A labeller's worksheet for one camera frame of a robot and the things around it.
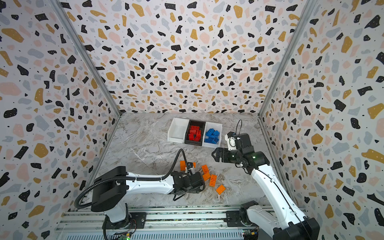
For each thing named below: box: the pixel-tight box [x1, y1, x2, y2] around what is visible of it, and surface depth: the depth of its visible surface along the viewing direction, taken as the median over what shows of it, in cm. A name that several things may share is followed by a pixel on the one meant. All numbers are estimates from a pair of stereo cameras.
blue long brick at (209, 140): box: [204, 137, 214, 144], surface depth 105 cm
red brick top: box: [190, 125, 200, 131], surface depth 112 cm
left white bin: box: [167, 117, 190, 144], surface depth 110 cm
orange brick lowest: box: [216, 184, 226, 195], surface depth 85 cm
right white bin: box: [201, 121, 223, 148], surface depth 105 cm
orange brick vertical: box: [179, 160, 187, 171], surface depth 97 cm
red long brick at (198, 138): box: [194, 135, 202, 142], surface depth 105 cm
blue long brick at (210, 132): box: [206, 128, 215, 137], surface depth 107 cm
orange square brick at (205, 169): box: [201, 164, 210, 174], surface depth 92 cm
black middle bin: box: [184, 119, 206, 146], surface depth 103 cm
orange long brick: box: [209, 174, 217, 187], surface depth 89 cm
